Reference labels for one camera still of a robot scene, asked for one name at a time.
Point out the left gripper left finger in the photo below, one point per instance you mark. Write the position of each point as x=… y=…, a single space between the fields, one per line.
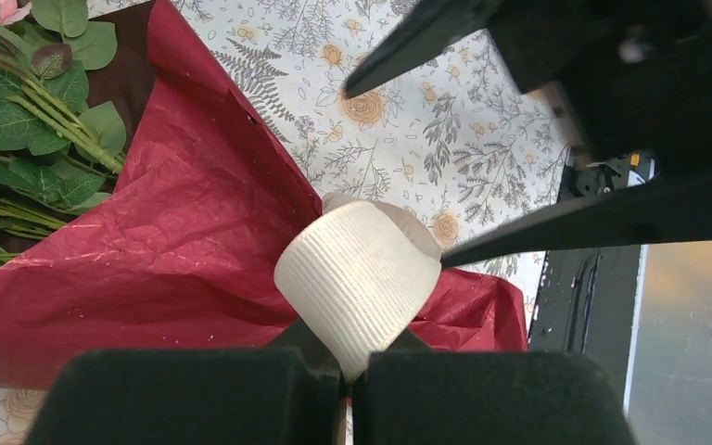
x=287 y=392

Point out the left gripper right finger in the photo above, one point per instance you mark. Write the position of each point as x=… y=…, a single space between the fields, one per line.
x=412 y=394

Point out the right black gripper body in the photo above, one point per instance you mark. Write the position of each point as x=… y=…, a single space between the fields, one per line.
x=627 y=75

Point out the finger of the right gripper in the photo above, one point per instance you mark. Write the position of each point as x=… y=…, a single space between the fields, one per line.
x=663 y=210
x=430 y=27

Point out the cream ribbon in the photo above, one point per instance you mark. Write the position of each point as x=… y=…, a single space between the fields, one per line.
x=358 y=275

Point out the dark red wrapping paper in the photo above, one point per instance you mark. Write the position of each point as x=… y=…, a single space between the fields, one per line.
x=183 y=255

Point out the pink fake flower bunch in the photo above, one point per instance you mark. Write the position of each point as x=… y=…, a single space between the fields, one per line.
x=60 y=154

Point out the floral patterned tablecloth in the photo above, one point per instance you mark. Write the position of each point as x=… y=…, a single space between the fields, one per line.
x=452 y=142

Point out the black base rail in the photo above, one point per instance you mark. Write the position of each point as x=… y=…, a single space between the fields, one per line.
x=586 y=304

